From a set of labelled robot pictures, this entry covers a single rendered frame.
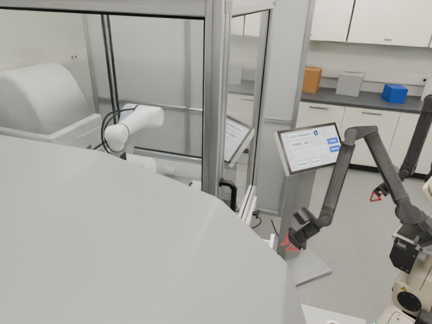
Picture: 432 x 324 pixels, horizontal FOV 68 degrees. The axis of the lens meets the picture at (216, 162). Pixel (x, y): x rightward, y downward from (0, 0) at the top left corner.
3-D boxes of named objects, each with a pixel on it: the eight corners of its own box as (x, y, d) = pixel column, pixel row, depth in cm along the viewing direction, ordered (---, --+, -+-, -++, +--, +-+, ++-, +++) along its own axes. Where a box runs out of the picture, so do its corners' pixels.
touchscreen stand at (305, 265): (331, 272, 262) (361, 163, 216) (286, 290, 245) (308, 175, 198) (294, 235, 302) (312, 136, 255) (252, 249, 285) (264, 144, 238)
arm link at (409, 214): (375, 116, 129) (372, 119, 139) (342, 130, 134) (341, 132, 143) (425, 220, 122) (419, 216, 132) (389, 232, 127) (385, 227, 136)
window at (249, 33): (252, 185, 191) (269, 8, 147) (213, 301, 117) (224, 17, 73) (251, 185, 191) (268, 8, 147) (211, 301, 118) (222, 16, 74)
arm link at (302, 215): (331, 221, 135) (331, 218, 143) (312, 199, 137) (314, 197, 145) (308, 238, 138) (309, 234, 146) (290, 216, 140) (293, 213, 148)
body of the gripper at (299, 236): (288, 228, 149) (299, 220, 145) (303, 242, 150) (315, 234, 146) (286, 237, 144) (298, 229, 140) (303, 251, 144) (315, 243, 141)
